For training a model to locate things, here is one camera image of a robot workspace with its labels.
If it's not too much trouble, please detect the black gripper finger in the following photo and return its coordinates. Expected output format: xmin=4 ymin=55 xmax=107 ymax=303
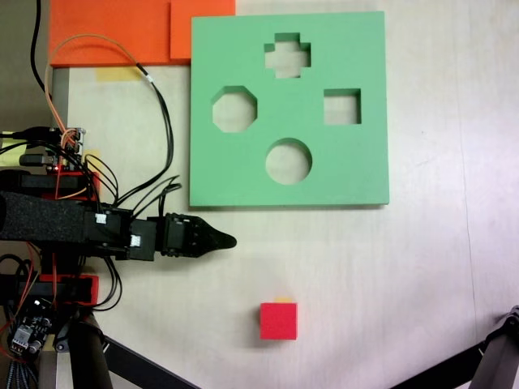
xmin=188 ymin=217 xmax=238 ymax=258

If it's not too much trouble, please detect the red square block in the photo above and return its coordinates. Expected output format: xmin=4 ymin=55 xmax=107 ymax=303
xmin=259 ymin=301 xmax=298 ymax=340

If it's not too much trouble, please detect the bright orange foam block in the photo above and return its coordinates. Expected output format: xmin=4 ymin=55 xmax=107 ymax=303
xmin=169 ymin=0 xmax=237 ymax=64

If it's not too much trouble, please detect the red and black table clamp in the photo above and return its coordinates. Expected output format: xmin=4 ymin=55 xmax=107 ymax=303
xmin=0 ymin=169 xmax=101 ymax=203
xmin=0 ymin=273 xmax=101 ymax=306

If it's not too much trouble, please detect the yellow tape patch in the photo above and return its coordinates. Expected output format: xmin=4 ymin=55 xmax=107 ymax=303
xmin=83 ymin=149 xmax=103 ymax=172

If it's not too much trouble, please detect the controller circuit board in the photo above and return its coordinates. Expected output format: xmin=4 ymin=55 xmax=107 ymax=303
xmin=43 ymin=126 xmax=88 ymax=174

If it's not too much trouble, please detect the green shape-sorter board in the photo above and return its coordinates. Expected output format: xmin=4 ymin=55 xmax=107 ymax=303
xmin=188 ymin=11 xmax=391 ymax=210

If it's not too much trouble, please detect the black tripod leg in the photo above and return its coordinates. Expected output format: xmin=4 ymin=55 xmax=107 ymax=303
xmin=54 ymin=311 xmax=114 ymax=389

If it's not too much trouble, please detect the wide yellow tape strip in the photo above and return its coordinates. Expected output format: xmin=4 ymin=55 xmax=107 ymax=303
xmin=95 ymin=67 xmax=141 ymax=82

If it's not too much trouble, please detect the small power converter board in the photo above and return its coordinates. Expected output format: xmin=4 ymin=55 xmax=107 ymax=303
xmin=6 ymin=314 xmax=54 ymax=358

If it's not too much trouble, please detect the yellow sticky note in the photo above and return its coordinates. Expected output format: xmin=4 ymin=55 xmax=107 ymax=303
xmin=0 ymin=131 xmax=26 ymax=167

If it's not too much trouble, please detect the dark orange foam slab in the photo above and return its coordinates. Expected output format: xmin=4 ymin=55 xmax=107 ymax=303
xmin=49 ymin=0 xmax=191 ymax=68

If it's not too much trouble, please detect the grey notched tripod leg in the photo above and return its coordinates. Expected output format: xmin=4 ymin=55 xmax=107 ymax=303
xmin=470 ymin=306 xmax=519 ymax=389

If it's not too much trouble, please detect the black servo wire loop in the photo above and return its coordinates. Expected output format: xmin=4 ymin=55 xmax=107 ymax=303
xmin=133 ymin=174 xmax=182 ymax=212
xmin=156 ymin=183 xmax=182 ymax=222

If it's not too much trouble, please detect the black base wire loop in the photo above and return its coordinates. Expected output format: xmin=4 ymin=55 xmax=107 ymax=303
xmin=95 ymin=258 xmax=123 ymax=312

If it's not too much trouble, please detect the thin black wire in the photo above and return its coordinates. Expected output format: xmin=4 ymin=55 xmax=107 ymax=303
xmin=115 ymin=62 xmax=176 ymax=206
xmin=119 ymin=76 xmax=170 ymax=202

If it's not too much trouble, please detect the black USB cable plug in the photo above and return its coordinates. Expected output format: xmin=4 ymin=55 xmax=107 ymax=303
xmin=19 ymin=153 xmax=53 ymax=167
xmin=0 ymin=126 xmax=52 ymax=143

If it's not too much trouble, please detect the braided black white cable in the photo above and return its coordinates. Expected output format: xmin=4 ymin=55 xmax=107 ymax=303
xmin=2 ymin=359 xmax=30 ymax=389

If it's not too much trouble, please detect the thin orange wire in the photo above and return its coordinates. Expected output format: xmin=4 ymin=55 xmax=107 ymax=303
xmin=45 ymin=33 xmax=143 ymax=143

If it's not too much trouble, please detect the thick black cable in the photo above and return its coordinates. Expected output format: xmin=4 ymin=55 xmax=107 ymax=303
xmin=30 ymin=0 xmax=47 ymax=93

